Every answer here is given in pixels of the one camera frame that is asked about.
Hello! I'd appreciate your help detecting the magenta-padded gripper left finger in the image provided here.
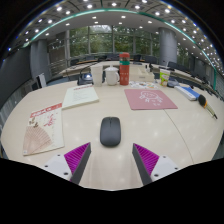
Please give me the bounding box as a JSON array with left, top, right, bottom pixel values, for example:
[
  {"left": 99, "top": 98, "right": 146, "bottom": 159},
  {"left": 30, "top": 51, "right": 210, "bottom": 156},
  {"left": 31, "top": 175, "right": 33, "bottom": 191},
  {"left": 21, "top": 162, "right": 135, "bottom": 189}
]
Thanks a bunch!
[{"left": 42, "top": 142, "right": 92, "bottom": 185}]

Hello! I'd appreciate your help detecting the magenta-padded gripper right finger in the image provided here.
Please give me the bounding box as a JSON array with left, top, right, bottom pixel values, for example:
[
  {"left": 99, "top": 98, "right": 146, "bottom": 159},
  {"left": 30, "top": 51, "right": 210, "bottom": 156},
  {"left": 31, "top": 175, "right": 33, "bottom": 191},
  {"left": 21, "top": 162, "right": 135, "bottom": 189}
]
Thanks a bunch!
[{"left": 131, "top": 143, "right": 181, "bottom": 186}]

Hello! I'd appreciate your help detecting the dark grey computer mouse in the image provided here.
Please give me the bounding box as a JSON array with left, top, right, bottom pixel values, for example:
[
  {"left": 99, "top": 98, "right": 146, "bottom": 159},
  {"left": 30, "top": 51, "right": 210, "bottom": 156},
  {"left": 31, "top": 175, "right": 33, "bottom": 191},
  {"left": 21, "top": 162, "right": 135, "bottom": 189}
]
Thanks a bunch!
[{"left": 99, "top": 116, "right": 122, "bottom": 148}]

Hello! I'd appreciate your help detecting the pink printed mouse pad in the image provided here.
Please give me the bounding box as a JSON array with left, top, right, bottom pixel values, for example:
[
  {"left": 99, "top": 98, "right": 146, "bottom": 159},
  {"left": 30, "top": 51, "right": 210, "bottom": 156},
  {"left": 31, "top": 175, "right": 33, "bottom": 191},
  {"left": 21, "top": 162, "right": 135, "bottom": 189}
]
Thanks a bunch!
[{"left": 124, "top": 88, "right": 179, "bottom": 111}]

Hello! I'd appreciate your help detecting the magazine with fan picture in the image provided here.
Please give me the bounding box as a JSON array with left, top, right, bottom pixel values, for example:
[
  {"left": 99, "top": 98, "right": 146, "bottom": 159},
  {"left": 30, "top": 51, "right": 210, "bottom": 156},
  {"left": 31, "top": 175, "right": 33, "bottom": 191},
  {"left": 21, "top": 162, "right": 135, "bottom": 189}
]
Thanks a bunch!
[{"left": 22, "top": 102, "right": 65, "bottom": 157}]

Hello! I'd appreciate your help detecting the white booklet red heading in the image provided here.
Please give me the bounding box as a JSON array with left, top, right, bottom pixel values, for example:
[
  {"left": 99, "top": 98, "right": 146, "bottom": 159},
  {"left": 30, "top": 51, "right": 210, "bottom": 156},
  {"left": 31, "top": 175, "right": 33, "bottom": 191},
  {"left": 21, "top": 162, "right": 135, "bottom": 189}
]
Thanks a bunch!
[{"left": 61, "top": 84, "right": 100, "bottom": 110}]

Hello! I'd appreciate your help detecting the black handheld microphone yellow band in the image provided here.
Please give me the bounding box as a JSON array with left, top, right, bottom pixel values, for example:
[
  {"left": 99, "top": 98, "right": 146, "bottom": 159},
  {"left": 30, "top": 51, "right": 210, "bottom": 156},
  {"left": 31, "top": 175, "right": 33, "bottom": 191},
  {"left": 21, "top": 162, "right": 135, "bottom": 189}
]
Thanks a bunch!
[{"left": 197, "top": 94, "right": 219, "bottom": 120}]

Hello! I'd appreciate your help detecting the blue and white book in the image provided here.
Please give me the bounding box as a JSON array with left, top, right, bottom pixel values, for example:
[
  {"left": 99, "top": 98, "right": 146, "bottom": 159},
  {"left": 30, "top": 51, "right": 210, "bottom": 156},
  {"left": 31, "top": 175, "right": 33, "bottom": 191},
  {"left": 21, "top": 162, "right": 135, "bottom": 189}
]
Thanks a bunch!
[{"left": 174, "top": 85, "right": 201, "bottom": 102}]

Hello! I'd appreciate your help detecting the colourful sticker sheet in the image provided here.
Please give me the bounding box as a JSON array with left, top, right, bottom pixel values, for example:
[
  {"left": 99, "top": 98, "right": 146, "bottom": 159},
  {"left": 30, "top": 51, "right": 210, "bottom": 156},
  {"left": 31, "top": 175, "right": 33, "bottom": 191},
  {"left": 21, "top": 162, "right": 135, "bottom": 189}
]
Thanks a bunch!
[{"left": 129, "top": 80, "right": 158, "bottom": 90}]

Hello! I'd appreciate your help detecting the black gooseneck desk microphone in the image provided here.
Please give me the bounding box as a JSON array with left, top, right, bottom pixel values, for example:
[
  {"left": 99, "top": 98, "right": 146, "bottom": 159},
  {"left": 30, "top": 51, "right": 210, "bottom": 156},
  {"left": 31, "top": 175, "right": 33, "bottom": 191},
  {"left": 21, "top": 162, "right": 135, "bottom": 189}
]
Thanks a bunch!
[
  {"left": 64, "top": 63, "right": 94, "bottom": 87},
  {"left": 166, "top": 78, "right": 181, "bottom": 89}
]

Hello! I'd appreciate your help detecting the white standing panel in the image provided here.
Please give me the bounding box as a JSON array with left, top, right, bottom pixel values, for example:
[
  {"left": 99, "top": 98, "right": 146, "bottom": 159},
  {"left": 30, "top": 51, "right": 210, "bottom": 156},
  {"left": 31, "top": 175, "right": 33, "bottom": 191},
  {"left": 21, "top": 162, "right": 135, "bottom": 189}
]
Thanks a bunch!
[{"left": 35, "top": 73, "right": 48, "bottom": 89}]

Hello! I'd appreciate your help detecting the green printed paper cup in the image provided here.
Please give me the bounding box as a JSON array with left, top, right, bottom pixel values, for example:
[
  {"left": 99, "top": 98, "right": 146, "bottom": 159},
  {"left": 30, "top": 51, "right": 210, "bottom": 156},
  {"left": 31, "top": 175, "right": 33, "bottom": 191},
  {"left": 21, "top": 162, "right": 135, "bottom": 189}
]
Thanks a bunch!
[{"left": 159, "top": 68, "right": 171, "bottom": 88}]

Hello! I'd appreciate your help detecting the beige desk organizer box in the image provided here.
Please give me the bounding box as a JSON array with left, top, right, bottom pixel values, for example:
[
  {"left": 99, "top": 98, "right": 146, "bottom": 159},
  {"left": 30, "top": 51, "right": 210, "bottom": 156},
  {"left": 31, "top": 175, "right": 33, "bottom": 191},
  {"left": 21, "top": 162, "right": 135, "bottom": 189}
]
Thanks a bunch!
[{"left": 129, "top": 64, "right": 155, "bottom": 83}]

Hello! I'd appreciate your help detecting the stack of white paper cups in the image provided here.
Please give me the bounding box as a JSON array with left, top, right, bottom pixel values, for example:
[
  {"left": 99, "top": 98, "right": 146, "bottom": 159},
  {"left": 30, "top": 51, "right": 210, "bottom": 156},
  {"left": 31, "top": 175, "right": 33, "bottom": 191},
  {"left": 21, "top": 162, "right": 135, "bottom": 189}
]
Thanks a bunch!
[{"left": 90, "top": 64, "right": 104, "bottom": 88}]

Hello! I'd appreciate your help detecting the long curved conference desk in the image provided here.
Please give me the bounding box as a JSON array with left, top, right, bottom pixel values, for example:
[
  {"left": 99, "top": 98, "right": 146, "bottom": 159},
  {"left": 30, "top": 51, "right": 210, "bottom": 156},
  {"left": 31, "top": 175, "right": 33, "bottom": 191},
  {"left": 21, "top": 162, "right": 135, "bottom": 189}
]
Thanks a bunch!
[{"left": 58, "top": 59, "right": 221, "bottom": 98}]

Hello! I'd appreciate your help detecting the red thermos bottle green band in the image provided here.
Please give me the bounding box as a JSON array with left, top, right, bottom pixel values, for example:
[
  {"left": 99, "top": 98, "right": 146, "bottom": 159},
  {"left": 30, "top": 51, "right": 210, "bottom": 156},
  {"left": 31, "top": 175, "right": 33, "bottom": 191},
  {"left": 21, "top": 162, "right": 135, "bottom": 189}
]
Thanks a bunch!
[{"left": 118, "top": 52, "right": 131, "bottom": 86}]

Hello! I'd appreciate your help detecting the white lidded ceramic mug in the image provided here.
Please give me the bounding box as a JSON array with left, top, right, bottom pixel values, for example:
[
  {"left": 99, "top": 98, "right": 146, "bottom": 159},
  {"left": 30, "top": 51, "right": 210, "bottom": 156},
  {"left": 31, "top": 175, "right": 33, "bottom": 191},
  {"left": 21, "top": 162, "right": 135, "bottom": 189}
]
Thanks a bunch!
[{"left": 104, "top": 65, "right": 120, "bottom": 87}]

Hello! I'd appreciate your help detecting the group of dark office chairs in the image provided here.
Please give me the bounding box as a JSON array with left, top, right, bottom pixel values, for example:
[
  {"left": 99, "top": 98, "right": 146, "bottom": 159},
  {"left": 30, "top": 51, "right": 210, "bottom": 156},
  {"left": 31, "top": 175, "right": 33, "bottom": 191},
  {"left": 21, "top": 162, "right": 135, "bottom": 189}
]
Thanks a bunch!
[{"left": 69, "top": 53, "right": 159, "bottom": 66}]

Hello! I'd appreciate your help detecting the group of ceiling lights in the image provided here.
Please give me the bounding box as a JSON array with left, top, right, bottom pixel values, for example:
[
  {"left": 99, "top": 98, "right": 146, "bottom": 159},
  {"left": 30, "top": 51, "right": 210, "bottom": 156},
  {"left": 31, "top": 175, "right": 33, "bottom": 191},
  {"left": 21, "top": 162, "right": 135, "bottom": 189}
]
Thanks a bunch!
[{"left": 6, "top": 0, "right": 224, "bottom": 73}]

